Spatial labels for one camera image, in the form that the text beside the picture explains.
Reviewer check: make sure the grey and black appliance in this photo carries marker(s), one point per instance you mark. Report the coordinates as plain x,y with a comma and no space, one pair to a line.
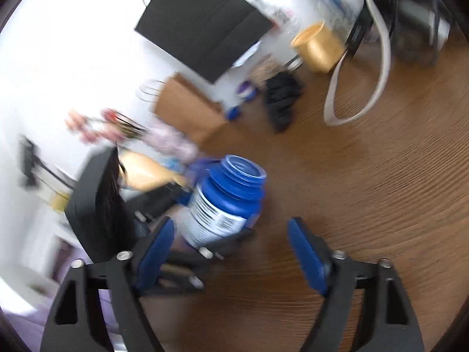
421,22

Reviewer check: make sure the black folded cloth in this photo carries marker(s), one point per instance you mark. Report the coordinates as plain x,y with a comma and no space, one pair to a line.
281,99

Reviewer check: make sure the large black paper bag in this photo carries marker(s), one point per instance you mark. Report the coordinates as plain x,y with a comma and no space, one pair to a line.
199,25

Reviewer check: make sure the person's left forearm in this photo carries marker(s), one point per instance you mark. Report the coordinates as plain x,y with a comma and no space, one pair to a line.
144,172

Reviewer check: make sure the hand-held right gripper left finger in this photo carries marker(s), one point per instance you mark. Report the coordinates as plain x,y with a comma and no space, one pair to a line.
154,255

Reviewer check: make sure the gold cylindrical container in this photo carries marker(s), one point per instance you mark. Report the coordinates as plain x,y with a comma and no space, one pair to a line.
319,46

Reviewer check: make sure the purple cloth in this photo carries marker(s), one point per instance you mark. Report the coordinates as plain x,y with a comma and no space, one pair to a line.
33,322

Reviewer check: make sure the small yellow object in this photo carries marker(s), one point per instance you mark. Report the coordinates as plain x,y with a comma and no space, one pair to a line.
60,201

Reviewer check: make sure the small blue object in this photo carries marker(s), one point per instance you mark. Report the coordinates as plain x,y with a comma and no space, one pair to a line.
233,112

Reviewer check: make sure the white paper sheet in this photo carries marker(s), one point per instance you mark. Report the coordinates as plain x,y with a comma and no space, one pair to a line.
246,55

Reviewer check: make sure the blue plastic bottle white label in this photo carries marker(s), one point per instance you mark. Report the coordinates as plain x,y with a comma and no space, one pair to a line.
227,198

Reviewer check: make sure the pale floral cloth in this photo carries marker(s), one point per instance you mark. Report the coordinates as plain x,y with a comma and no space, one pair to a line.
172,143

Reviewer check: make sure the brown paper bag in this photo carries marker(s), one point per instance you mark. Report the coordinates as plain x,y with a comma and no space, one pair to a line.
185,108

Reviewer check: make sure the dark wall fixture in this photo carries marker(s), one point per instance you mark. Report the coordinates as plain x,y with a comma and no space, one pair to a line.
31,161

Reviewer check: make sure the clear plastic packaging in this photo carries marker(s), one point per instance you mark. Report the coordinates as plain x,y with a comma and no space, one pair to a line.
274,11

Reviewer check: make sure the small purple object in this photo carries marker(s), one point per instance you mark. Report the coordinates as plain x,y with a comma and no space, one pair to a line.
246,91

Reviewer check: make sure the pink flowers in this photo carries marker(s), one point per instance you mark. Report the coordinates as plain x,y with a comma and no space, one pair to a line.
96,124

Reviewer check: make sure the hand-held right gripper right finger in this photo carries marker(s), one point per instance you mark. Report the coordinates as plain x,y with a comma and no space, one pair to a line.
307,256

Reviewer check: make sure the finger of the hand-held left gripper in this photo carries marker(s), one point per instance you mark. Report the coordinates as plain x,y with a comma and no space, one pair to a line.
187,266
157,203

